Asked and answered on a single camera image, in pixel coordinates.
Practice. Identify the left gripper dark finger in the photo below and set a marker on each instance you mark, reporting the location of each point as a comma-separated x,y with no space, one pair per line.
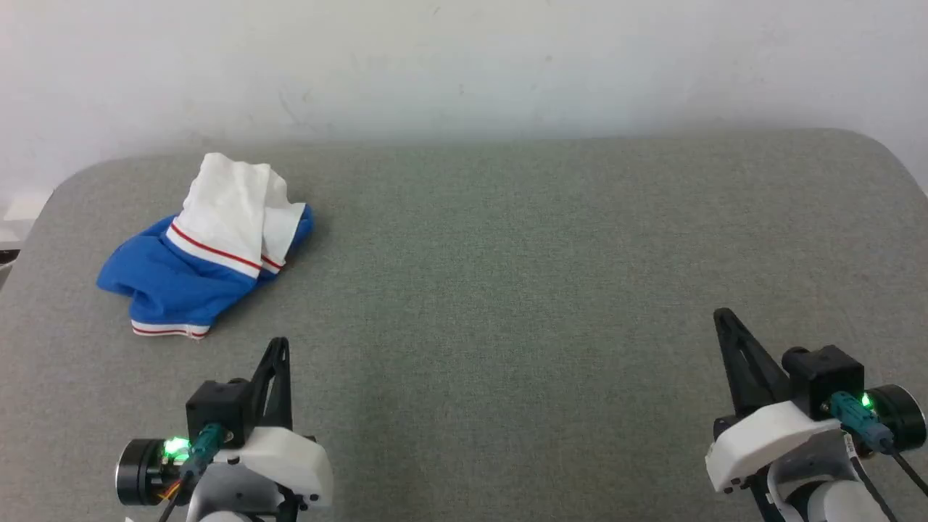
284,399
264,388

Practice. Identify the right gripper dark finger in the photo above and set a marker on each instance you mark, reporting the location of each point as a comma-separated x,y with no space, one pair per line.
736,377
768,380

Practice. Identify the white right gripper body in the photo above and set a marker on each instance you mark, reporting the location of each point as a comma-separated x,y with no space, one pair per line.
761,438

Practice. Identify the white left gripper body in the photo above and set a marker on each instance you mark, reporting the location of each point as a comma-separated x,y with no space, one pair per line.
290,460

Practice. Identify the blue and white polo shirt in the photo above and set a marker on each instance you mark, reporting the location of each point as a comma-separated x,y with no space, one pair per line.
174,283

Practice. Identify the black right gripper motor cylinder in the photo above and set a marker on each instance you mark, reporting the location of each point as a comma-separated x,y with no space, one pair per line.
902,417

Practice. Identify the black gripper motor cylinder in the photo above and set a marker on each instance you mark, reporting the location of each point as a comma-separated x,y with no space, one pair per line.
141,471
902,417

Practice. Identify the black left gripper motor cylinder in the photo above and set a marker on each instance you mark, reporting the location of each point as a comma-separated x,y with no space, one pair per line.
141,471

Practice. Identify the grey fabric sofa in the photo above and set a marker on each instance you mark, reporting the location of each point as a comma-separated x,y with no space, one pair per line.
507,290

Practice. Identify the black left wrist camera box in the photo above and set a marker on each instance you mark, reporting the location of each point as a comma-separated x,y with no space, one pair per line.
217,406

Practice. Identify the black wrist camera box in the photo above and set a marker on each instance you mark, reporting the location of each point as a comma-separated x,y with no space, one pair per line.
826,373
217,406

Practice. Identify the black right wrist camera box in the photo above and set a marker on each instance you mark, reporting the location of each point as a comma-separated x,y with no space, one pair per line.
826,373

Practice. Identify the white wall outlet box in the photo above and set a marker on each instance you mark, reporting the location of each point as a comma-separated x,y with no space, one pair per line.
27,205

